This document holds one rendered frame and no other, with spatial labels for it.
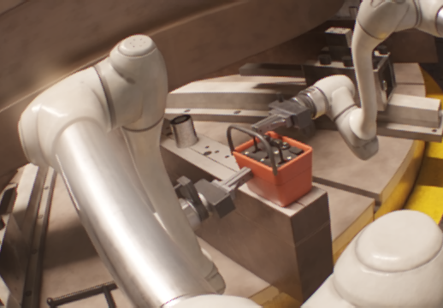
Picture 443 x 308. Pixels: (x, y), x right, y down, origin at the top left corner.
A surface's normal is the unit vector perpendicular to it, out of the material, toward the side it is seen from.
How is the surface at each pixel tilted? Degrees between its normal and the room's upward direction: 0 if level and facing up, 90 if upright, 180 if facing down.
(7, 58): 90
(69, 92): 24
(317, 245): 90
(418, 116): 71
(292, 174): 97
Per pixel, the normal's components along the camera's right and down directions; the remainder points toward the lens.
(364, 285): -0.64, -0.29
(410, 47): -0.18, 0.49
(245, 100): -0.57, 0.19
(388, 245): -0.08, -0.93
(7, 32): 0.33, 0.37
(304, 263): 0.55, 0.26
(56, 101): -0.12, -0.63
